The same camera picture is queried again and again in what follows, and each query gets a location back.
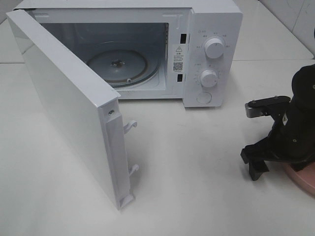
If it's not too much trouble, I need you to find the white microwave knob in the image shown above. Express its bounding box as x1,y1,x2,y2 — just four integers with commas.
200,69,218,88
204,36,225,59

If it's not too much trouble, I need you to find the white microwave door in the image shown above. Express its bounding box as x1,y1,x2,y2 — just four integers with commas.
7,10,139,209

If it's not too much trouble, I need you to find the white microwave oven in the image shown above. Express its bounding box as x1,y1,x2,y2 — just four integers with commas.
12,0,243,107

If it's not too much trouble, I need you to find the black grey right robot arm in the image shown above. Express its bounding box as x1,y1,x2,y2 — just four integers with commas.
241,65,315,181

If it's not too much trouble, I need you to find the glass microwave turntable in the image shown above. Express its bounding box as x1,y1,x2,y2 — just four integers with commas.
87,50,160,88

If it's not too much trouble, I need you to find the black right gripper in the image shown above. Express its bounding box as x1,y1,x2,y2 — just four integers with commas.
241,96,315,181

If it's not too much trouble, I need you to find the pink round plate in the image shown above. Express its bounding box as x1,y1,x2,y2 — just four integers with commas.
283,163,315,196

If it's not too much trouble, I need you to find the white upper microwave knob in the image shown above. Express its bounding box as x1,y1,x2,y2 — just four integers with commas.
204,36,225,59

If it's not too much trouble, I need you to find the white lower microwave knob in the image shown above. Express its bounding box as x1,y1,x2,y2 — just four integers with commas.
200,69,218,88

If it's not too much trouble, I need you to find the round white door button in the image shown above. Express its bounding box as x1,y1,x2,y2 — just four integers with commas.
197,92,212,104

